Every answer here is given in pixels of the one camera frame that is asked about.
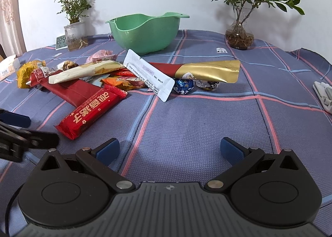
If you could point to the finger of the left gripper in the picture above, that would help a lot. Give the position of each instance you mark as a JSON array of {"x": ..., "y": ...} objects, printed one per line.
[
  {"x": 38, "y": 139},
  {"x": 14, "y": 119}
]

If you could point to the white sachet packet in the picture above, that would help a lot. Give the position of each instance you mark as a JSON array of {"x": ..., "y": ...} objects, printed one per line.
[{"x": 160, "y": 83}]

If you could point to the pink floral curtain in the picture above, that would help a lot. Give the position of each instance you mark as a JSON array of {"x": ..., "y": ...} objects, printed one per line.
[{"x": 12, "y": 39}]

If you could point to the white object at right edge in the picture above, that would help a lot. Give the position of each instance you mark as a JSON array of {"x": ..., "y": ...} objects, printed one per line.
[{"x": 323, "y": 92}]

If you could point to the red and gold foil pack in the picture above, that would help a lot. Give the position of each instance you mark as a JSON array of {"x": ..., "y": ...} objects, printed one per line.
[{"x": 216, "y": 71}]

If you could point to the beige gold snack pack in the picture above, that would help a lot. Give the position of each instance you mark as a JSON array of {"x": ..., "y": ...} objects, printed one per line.
[{"x": 89, "y": 69}]

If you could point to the white digital clock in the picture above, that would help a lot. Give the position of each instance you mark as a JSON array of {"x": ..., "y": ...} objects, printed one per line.
[{"x": 61, "y": 42}]

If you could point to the dark red long snack pack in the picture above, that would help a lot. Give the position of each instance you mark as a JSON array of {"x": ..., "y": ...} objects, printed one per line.
[{"x": 75, "y": 92}]

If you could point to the red bar snack wrapper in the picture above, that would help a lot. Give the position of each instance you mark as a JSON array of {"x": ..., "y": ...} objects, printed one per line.
[{"x": 79, "y": 120}]

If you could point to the brown nut cake snack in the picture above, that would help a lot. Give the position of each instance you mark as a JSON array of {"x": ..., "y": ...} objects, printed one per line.
[{"x": 68, "y": 65}]

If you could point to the yellow chip bag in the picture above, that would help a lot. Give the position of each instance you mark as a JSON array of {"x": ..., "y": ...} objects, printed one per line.
[{"x": 25, "y": 71}]

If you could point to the green plastic bowl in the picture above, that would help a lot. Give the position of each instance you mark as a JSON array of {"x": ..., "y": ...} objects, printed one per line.
[{"x": 145, "y": 34}]

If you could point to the silver foil chocolate ball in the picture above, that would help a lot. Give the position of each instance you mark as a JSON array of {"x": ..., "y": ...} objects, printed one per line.
[{"x": 207, "y": 85}]

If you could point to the thin plant in clear cup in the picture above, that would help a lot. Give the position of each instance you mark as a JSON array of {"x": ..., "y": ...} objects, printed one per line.
[{"x": 75, "y": 32}]

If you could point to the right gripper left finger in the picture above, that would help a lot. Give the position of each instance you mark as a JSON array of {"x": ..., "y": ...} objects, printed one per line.
[{"x": 96, "y": 161}]

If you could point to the white tissue pack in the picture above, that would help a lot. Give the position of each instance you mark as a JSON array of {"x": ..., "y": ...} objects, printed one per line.
[{"x": 8, "y": 66}]

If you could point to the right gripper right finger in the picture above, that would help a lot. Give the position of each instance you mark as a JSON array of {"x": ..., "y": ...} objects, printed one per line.
[{"x": 242, "y": 161}]

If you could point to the blue foil chocolate ball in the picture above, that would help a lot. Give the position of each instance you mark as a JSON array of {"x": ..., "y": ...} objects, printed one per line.
[{"x": 183, "y": 86}]

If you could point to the orange snack packet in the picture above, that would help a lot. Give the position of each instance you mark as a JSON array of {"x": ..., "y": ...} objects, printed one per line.
[{"x": 125, "y": 83}]

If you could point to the pink snack packet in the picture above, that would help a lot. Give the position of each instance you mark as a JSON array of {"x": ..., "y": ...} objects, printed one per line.
[{"x": 101, "y": 55}]

